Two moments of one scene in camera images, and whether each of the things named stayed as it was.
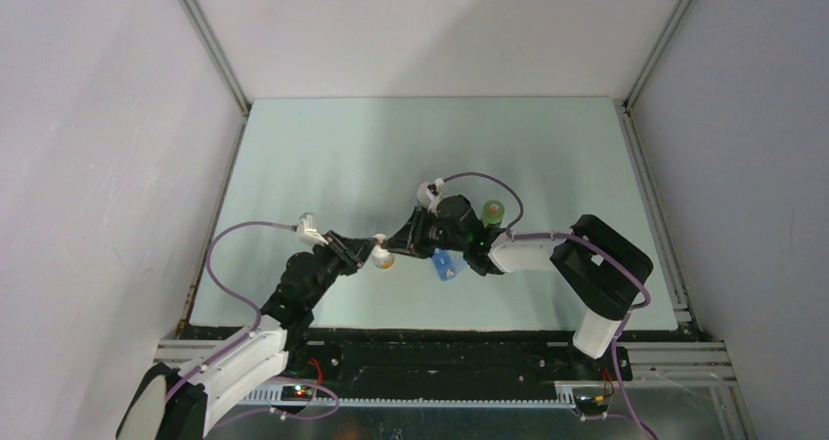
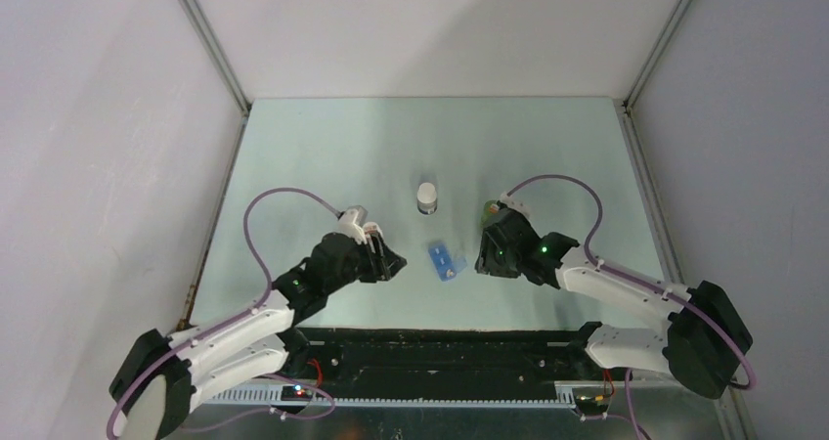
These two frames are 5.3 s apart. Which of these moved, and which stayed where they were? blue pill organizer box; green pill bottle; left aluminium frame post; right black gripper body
Moved: right black gripper body
Stayed: left aluminium frame post; blue pill organizer box; green pill bottle
